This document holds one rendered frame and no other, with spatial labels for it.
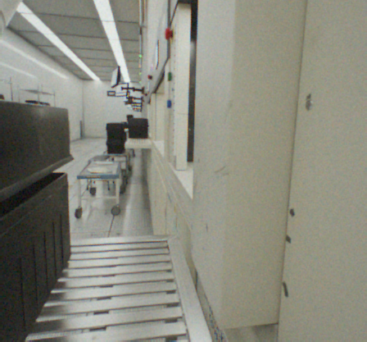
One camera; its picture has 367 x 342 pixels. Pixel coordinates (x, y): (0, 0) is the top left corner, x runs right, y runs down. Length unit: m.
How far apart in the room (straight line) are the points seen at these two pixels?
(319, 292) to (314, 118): 0.11
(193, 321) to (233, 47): 0.36
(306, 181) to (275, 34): 0.10
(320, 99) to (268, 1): 0.08
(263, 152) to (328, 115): 0.05
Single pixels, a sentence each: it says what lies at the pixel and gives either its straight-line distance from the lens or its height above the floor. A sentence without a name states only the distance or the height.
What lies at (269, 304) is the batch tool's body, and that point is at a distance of 0.25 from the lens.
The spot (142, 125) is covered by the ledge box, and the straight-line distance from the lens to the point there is 3.32.
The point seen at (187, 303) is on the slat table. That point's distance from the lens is 0.45.
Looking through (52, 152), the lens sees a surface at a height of 0.98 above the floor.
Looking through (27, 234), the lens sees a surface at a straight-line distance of 0.39.
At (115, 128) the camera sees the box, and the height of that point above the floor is 0.89.
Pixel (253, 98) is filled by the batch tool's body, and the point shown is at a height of 1.05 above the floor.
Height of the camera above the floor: 1.04
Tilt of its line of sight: 9 degrees down
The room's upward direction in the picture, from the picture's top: 1 degrees clockwise
